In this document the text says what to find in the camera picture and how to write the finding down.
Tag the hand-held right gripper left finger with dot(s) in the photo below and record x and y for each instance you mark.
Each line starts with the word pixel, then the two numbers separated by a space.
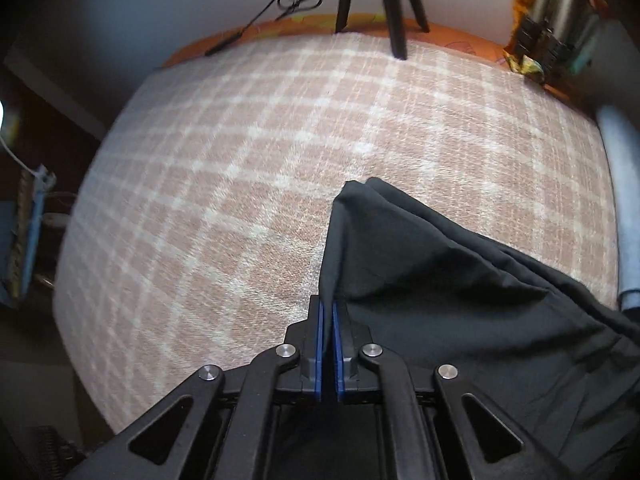
pixel 320 350

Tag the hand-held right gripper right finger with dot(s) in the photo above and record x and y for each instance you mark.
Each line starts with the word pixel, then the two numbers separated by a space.
pixel 338 350

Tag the black pants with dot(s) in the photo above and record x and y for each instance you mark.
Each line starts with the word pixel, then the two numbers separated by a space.
pixel 425 270

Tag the beige plaid blanket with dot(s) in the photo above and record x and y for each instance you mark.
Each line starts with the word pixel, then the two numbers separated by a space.
pixel 225 185

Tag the dark ribbed object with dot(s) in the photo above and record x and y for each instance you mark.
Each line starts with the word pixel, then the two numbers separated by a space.
pixel 55 452

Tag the light blue chair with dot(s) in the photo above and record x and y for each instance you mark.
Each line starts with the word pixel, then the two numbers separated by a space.
pixel 37 220

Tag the leopard print cushion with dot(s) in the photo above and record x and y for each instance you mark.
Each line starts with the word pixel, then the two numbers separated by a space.
pixel 22 230

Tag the white gooseneck clamp lamp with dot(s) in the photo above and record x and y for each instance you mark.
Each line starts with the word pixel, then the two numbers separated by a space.
pixel 45 178

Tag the folded light blue towel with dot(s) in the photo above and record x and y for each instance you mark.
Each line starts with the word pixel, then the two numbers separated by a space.
pixel 627 200

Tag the orange bed sheet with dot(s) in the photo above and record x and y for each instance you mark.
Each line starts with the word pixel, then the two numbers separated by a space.
pixel 310 24

